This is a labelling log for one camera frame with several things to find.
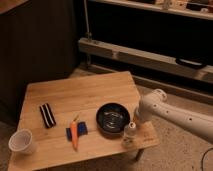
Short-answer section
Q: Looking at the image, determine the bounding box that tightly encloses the black ceramic bowl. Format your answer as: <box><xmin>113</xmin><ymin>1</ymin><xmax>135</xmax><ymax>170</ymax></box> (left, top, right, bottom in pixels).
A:
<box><xmin>96</xmin><ymin>103</ymin><xmax>130</xmax><ymax>135</ymax></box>

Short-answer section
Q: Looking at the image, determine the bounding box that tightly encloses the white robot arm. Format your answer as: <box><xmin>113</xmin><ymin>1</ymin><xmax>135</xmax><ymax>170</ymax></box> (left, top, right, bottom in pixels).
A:
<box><xmin>134</xmin><ymin>89</ymin><xmax>213</xmax><ymax>144</ymax></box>

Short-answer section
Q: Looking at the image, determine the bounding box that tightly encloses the small clear bottle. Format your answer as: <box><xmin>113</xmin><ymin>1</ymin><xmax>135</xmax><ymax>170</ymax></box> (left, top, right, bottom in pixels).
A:
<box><xmin>122</xmin><ymin>122</ymin><xmax>137</xmax><ymax>148</ymax></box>

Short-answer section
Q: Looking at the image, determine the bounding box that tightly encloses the blue sponge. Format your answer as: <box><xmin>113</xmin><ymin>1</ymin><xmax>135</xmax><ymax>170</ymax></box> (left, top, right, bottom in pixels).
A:
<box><xmin>66</xmin><ymin>122</ymin><xmax>88</xmax><ymax>141</ymax></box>

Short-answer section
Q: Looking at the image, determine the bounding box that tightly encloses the long grey case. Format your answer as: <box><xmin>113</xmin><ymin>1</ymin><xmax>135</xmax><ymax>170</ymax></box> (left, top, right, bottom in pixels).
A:
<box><xmin>78</xmin><ymin>38</ymin><xmax>213</xmax><ymax>84</ymax></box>

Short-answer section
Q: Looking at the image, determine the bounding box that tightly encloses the orange carrot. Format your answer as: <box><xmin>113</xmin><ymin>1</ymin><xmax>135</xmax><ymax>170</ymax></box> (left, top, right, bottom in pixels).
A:
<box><xmin>70</xmin><ymin>115</ymin><xmax>79</xmax><ymax>151</ymax></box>

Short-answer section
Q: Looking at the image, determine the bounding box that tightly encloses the metal pole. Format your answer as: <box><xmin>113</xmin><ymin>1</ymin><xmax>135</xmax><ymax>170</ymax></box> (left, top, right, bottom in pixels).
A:
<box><xmin>83</xmin><ymin>0</ymin><xmax>92</xmax><ymax>41</ymax></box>

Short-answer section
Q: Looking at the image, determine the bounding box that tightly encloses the white plastic cup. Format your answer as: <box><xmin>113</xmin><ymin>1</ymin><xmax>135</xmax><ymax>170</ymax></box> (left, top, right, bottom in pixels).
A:
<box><xmin>8</xmin><ymin>129</ymin><xmax>37</xmax><ymax>154</ymax></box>

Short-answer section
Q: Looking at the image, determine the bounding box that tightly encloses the black case handle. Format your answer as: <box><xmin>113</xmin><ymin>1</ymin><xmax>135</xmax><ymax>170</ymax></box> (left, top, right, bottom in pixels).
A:
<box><xmin>175</xmin><ymin>58</ymin><xmax>207</xmax><ymax>70</ymax></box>

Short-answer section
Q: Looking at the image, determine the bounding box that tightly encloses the black cable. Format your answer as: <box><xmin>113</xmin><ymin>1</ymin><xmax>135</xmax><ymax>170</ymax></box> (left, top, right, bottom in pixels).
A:
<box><xmin>200</xmin><ymin>147</ymin><xmax>213</xmax><ymax>171</ymax></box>

